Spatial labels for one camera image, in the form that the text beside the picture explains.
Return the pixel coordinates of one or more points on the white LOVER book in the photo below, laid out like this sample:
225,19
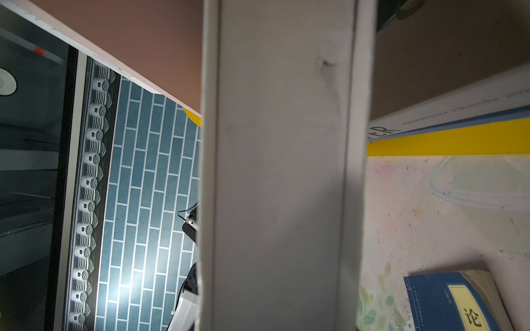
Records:
502,92

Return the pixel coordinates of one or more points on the navy blue book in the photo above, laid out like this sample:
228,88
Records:
464,300

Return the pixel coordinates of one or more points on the yellow pink blue bookshelf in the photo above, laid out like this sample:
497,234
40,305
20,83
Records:
158,44

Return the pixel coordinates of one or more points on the white LOEWE book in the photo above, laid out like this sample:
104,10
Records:
286,99

